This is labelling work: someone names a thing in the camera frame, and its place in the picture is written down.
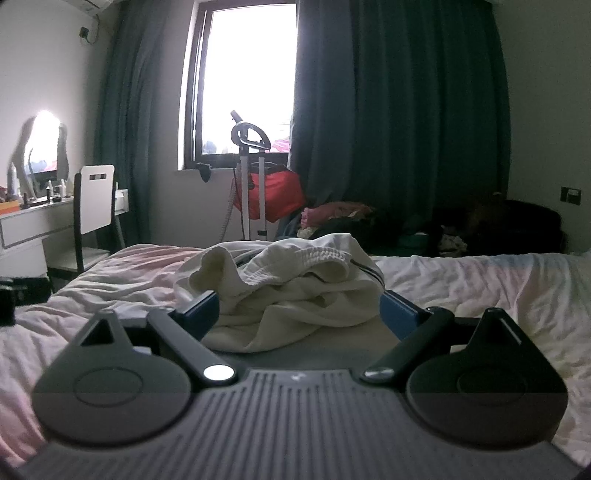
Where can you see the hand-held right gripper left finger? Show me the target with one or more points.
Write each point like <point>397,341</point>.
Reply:
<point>203,308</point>

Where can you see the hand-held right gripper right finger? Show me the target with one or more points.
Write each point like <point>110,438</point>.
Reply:
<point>396,310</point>

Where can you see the pile of dark clothes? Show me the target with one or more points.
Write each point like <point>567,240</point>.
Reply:
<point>489,226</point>

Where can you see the white dressing table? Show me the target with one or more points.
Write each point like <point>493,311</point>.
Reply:
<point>32,226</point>

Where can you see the orange box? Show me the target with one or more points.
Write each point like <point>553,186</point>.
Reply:
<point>9,207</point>

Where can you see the pink and white bed blanket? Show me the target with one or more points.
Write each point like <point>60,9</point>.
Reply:
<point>485,286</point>

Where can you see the tall white bottle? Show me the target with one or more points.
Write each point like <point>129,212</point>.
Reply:
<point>13,180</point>

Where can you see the pink cloth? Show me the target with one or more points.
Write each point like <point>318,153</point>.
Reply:
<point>318,216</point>

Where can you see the black object on window sill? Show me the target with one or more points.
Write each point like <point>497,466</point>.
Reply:
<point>203,170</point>

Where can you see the red bag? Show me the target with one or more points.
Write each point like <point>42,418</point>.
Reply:
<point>281,194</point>

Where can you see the wavy vanity mirror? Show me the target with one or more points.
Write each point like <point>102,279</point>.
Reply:
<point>44,143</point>

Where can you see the garment steamer stand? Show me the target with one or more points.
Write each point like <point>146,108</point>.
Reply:
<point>249,152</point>

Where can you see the narrow dark green curtain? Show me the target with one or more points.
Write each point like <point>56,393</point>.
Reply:
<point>138,115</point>

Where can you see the wide dark green curtain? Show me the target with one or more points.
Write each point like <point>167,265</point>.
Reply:
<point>397,106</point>

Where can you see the dark framed window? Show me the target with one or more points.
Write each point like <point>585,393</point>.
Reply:
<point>244,83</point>

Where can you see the white air conditioner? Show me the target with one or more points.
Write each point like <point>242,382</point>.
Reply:
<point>90,4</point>

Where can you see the white chair with black frame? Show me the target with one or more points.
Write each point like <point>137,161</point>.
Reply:
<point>94,198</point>

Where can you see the dark wall socket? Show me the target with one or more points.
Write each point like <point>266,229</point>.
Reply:
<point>571,194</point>

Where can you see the black wall plug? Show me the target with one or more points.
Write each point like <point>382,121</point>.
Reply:
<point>85,32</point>

